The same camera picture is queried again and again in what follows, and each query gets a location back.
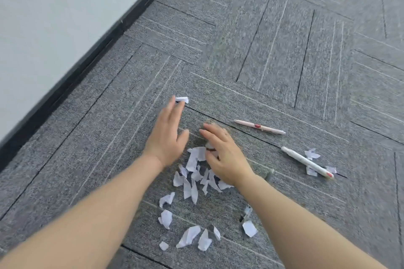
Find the person's right forearm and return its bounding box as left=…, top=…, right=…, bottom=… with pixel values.
left=235, top=174, right=388, bottom=269

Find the black skirting board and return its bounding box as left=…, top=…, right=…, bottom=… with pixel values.
left=0, top=0, right=187, bottom=172

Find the pile of white paper scraps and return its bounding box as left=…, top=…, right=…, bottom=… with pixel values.
left=157, top=146, right=259, bottom=252

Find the person's right hand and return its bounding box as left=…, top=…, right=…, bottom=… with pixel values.
left=199, top=122, right=255, bottom=187

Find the person's left forearm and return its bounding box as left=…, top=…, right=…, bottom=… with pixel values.
left=0, top=152, right=163, bottom=269

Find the white pen with red clip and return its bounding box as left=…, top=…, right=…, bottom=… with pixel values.
left=280, top=146, right=335, bottom=181

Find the pink pen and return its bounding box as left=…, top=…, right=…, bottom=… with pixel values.
left=234, top=119, right=286, bottom=135

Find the person's left hand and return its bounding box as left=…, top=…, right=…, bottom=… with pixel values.
left=143, top=95, right=190, bottom=169

